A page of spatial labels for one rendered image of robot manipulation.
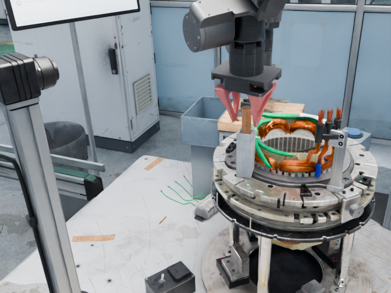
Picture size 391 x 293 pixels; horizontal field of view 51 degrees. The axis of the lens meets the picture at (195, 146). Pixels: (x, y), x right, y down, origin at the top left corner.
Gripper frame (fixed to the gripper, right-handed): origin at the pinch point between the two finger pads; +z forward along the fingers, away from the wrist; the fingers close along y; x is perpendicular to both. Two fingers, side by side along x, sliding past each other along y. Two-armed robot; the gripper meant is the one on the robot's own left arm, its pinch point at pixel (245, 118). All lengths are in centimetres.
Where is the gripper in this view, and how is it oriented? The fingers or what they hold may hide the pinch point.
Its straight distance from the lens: 73.0
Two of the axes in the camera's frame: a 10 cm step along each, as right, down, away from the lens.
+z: 0.5, 8.4, 5.4
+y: 8.5, 2.5, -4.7
